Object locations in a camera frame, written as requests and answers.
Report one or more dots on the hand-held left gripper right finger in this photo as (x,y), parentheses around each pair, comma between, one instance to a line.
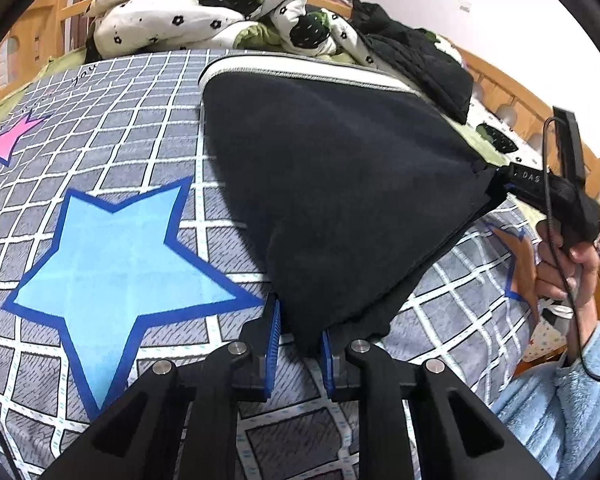
(326,360)

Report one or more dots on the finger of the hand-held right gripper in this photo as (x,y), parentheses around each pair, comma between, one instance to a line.
(504,179)

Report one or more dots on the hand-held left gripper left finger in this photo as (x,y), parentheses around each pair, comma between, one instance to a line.
(275,340)

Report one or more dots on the black pants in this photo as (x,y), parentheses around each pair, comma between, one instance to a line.
(340,185)

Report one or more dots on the person's right hand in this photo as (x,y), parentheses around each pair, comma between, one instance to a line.
(580,275)

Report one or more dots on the white floral pillow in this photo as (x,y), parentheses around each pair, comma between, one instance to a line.
(495,132)

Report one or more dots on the star printed cloth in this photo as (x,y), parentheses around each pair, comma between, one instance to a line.
(545,342)

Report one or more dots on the black jacket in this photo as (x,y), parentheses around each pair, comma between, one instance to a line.
(420,65)

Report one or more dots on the grey checked star blanket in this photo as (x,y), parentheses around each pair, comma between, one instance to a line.
(105,270)

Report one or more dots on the white floral quilt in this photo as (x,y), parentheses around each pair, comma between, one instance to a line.
(180,20)

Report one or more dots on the green bedsheet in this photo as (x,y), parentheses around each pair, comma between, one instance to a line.
(0,110)

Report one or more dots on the wooden bed frame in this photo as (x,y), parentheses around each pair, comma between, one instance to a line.
(495,77)

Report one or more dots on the wall socket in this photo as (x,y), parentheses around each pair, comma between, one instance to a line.
(465,5)

